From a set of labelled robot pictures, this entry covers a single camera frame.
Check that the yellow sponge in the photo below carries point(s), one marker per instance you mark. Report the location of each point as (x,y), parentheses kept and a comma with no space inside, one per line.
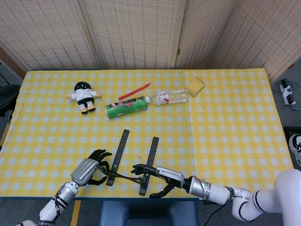
(194,87)

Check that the brass screen hinge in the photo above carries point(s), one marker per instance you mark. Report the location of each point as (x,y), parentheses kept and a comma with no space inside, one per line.
(178,51)

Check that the woven folding screen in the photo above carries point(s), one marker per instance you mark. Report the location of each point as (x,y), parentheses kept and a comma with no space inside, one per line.
(134,33)

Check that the white power strip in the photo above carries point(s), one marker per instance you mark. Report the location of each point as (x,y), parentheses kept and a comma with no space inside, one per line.
(287,93)

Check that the green chip can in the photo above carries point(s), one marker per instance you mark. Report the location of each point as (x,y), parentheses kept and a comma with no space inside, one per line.
(124,107)

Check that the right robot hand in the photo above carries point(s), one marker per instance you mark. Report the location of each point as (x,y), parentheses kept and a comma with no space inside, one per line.
(171,175)

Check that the yellow checkered tablecloth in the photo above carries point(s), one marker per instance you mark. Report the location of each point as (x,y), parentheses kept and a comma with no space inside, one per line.
(223,129)

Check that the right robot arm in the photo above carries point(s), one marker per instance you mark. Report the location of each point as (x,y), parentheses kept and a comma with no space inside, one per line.
(258,200)

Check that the clear plastic water bottle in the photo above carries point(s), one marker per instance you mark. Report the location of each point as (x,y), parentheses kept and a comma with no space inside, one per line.
(171,96)

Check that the red stick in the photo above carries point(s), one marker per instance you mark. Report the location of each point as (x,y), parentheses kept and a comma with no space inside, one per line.
(135,91)

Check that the black folding stand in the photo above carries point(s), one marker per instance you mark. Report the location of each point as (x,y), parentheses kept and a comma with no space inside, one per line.
(120,150)

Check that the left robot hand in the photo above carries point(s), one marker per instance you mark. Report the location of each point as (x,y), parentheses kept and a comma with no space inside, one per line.
(83,171)

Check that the white black sneaker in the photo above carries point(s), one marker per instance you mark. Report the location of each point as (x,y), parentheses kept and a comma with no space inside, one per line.
(295,148)

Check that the yellow floor tape strip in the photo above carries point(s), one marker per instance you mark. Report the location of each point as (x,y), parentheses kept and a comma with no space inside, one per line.
(75,213)

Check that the plush doll white shirt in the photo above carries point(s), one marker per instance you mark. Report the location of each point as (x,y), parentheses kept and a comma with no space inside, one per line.
(82,95)

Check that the black round stool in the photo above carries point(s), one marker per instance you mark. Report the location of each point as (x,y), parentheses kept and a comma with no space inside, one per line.
(8,96)

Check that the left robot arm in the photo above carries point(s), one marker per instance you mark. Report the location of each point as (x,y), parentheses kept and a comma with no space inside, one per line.
(61,200)

